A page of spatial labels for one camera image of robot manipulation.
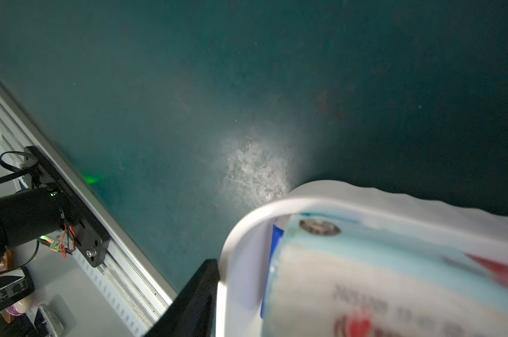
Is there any teal cartoon tissue pack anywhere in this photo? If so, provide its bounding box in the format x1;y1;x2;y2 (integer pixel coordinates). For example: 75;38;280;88
261;214;508;336

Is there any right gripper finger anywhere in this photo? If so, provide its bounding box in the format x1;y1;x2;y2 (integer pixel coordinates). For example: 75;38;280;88
145;259;220;337

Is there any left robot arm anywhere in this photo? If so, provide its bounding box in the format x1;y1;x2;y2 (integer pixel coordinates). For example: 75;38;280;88
0;188;67;262

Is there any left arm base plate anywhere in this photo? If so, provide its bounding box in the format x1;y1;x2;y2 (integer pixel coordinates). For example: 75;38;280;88
24;145;111;268

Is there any white plastic storage box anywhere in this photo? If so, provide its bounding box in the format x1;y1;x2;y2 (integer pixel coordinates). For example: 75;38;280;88
216;181;508;336

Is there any aluminium front rail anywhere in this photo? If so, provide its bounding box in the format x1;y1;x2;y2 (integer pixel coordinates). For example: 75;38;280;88
0;84;175;336

